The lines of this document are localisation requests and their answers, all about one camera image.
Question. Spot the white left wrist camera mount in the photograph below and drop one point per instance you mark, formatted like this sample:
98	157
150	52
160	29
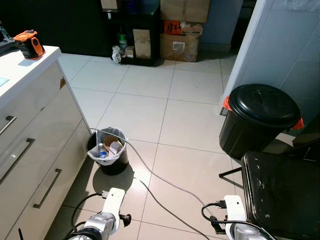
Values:
114	200

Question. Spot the brown corner guard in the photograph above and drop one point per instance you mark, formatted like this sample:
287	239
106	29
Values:
62	83

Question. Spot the orange bin bag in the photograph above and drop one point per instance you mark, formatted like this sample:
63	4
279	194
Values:
226	103

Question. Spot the brown cardboard scrap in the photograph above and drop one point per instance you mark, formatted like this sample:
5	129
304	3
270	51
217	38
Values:
109	139

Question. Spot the white kitchen drawer cabinet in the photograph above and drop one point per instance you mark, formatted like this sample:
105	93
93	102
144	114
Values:
45	130

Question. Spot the green bottle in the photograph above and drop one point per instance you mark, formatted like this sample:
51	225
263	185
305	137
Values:
122	42

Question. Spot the orange black handheld device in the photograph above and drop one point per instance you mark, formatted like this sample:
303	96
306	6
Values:
27	41

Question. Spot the orange printed box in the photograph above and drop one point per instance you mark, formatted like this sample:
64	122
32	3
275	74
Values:
172	27

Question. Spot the flat cardboard piece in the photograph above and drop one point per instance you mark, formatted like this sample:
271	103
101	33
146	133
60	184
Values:
141	44

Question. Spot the small cardboard box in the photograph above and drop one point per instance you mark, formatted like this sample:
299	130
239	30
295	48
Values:
129	52

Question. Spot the clear plastic bottle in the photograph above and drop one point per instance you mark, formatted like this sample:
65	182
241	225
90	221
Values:
102	151

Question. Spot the large plain cardboard box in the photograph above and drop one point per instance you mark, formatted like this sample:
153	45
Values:
185	10

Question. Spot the black countertop device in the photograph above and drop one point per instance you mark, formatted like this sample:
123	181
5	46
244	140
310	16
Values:
5	47

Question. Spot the white bin liner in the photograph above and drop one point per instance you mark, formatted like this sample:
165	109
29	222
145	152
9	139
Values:
112	160

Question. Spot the large black lidded bin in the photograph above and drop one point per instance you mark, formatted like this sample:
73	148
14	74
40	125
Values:
260	107

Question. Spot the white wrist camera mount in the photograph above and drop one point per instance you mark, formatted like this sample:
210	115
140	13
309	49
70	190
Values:
234	207
114	200

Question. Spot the white carton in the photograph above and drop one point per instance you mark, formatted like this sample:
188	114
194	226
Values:
115	148

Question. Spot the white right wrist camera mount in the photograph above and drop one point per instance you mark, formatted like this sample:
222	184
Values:
234	207

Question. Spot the small black waste bin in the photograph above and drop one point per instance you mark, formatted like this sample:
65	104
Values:
115	170

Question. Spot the black shelf unit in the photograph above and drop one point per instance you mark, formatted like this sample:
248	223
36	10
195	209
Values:
150	17

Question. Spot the black chair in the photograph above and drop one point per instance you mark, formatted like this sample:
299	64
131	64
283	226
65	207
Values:
285	195

